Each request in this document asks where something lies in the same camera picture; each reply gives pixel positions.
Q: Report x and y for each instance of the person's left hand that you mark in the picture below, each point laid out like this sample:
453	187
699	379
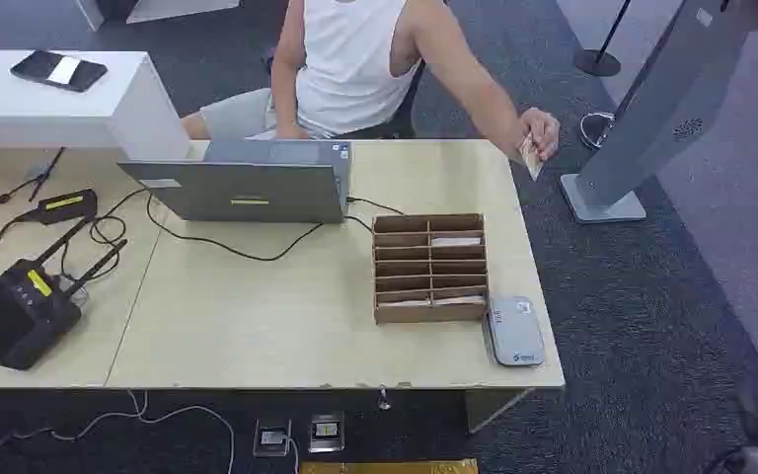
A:
542	127

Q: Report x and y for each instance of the pale card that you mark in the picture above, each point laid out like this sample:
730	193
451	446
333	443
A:
405	303
534	163
459	300

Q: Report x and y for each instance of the chrome-rimmed stanchion base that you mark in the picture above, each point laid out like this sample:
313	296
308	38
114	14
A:
595	131

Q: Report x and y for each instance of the grey kiosk stand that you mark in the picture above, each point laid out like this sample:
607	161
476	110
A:
660	111

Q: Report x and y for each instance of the white card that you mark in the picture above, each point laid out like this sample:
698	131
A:
455	241

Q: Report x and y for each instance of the person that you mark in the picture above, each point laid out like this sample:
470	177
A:
346	65

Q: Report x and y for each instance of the grey card reader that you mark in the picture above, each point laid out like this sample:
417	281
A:
515	333

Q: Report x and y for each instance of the wooden card box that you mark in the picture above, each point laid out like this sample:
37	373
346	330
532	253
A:
429	313

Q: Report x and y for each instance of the pale desk leg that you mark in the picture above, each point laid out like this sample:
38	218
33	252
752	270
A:
493	405

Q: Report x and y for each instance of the grey laptop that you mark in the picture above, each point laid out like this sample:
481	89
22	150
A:
248	190

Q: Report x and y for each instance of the small metal desk key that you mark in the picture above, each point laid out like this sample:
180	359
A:
384	400

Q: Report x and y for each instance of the yellow floor strip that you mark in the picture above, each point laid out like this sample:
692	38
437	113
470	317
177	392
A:
389	467

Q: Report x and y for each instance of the silver floor socket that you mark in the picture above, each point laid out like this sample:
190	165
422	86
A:
326	432

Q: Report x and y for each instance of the white furniture base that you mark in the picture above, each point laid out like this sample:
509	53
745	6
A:
157	8

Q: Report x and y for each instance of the dark floor socket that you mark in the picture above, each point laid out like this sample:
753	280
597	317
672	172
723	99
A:
272	437

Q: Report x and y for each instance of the black power adapter yellow label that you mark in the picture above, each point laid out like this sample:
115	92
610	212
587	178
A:
65	205

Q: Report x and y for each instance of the black tablet with white card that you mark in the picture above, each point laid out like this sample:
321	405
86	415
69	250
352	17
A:
58	70

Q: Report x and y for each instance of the white side desk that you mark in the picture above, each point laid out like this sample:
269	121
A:
45	111

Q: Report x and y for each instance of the black router with antennas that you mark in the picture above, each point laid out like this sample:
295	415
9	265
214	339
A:
19	314

